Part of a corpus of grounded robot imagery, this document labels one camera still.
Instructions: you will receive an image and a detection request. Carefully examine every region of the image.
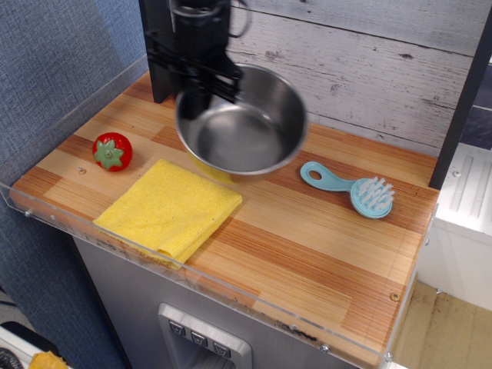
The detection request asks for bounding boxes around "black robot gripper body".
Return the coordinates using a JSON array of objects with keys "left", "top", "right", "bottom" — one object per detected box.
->
[{"left": 145, "top": 1, "right": 243, "bottom": 103}]

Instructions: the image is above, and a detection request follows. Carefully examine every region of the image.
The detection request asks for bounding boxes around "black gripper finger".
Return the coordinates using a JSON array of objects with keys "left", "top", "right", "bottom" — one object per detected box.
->
[{"left": 184, "top": 80, "right": 212, "bottom": 120}]

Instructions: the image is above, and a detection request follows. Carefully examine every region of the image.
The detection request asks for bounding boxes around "stainless steel bowl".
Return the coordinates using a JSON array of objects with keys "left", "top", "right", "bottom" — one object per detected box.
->
[{"left": 175, "top": 64, "right": 308, "bottom": 185}]

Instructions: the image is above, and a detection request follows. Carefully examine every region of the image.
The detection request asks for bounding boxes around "red toy tomato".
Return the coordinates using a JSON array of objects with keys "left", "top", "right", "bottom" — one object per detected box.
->
[{"left": 92, "top": 132, "right": 133, "bottom": 171}]

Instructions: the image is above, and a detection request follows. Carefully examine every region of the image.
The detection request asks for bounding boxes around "yellow folded cloth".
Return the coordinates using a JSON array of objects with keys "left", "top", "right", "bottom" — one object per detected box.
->
[{"left": 93, "top": 159, "right": 242, "bottom": 270}]

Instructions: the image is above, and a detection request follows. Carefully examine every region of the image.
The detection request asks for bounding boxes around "clear acrylic table guard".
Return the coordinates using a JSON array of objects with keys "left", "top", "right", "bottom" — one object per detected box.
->
[{"left": 1, "top": 55, "right": 437, "bottom": 368}]

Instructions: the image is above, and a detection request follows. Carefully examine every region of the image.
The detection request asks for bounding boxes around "light blue scrub brush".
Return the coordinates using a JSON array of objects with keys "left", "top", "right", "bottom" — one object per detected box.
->
[{"left": 300, "top": 161, "right": 395, "bottom": 219}]

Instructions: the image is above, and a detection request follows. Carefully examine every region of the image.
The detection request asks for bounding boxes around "grey cabinet with dispenser panel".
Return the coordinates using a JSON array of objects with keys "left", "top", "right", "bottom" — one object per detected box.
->
[{"left": 71, "top": 234, "right": 358, "bottom": 369}]

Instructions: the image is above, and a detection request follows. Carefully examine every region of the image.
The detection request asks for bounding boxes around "yellow object bottom left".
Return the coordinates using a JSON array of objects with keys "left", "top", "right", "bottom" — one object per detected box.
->
[{"left": 28, "top": 351, "right": 68, "bottom": 369}]

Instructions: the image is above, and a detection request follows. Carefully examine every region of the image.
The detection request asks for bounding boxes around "white side cabinet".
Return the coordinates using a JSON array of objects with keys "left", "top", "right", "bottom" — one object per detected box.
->
[{"left": 417, "top": 144, "right": 491, "bottom": 310}]

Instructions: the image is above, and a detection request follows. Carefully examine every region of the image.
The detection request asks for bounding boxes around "black left vertical post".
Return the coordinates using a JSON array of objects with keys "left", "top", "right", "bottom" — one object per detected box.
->
[{"left": 139, "top": 0, "right": 179, "bottom": 103}]

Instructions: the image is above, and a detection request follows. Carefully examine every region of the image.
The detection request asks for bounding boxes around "black vertical post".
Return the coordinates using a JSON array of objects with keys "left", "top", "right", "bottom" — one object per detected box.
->
[
  {"left": 428, "top": 10, "right": 491, "bottom": 190},
  {"left": 139, "top": 0, "right": 179, "bottom": 103}
]

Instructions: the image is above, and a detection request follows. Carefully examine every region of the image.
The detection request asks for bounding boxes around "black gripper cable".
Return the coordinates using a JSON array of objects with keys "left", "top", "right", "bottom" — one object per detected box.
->
[{"left": 228, "top": 0, "right": 253, "bottom": 38}]

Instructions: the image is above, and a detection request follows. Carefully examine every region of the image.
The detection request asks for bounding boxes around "black right vertical post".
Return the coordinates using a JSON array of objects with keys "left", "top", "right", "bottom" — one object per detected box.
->
[{"left": 428, "top": 10, "right": 491, "bottom": 190}]

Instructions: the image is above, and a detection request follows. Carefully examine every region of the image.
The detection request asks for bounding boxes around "black braided hose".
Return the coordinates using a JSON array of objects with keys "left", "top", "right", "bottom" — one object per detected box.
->
[{"left": 0, "top": 347, "right": 26, "bottom": 369}]

